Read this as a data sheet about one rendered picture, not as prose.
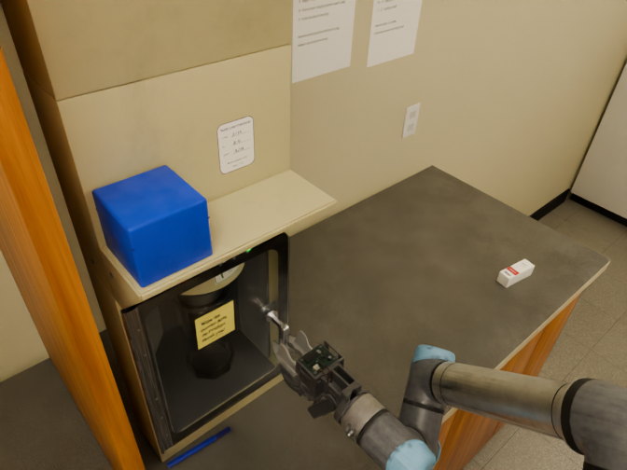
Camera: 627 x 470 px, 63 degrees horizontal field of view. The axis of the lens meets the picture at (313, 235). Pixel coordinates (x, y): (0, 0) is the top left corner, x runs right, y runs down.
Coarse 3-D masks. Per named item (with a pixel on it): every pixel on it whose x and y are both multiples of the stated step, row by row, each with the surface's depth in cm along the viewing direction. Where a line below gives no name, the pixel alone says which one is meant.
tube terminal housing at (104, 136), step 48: (288, 48) 71; (48, 96) 56; (96, 96) 56; (144, 96) 60; (192, 96) 64; (240, 96) 69; (288, 96) 75; (48, 144) 65; (96, 144) 59; (144, 144) 63; (192, 144) 68; (288, 144) 80; (96, 240) 66; (96, 288) 80; (144, 432) 105
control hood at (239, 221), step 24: (240, 192) 77; (264, 192) 77; (288, 192) 78; (312, 192) 78; (216, 216) 72; (240, 216) 72; (264, 216) 73; (288, 216) 73; (312, 216) 75; (216, 240) 68; (240, 240) 68; (264, 240) 70; (120, 264) 64; (192, 264) 64; (216, 264) 66; (120, 288) 66; (144, 288) 61; (168, 288) 63
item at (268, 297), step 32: (256, 256) 87; (288, 256) 93; (192, 288) 81; (224, 288) 86; (256, 288) 92; (288, 288) 99; (160, 320) 79; (192, 320) 84; (256, 320) 97; (160, 352) 83; (192, 352) 89; (224, 352) 95; (256, 352) 103; (160, 384) 87; (192, 384) 94; (224, 384) 101; (256, 384) 109; (192, 416) 99
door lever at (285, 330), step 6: (270, 312) 98; (276, 312) 100; (270, 318) 99; (276, 318) 98; (276, 324) 97; (282, 324) 97; (282, 330) 96; (288, 330) 96; (282, 336) 97; (288, 336) 98; (282, 342) 98; (288, 342) 99; (288, 348) 100
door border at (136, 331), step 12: (132, 312) 75; (132, 324) 76; (132, 336) 77; (144, 336) 79; (144, 348) 80; (144, 360) 81; (144, 372) 83; (156, 384) 87; (156, 396) 88; (156, 408) 90; (156, 420) 92; (156, 432) 93; (168, 432) 96; (168, 444) 98
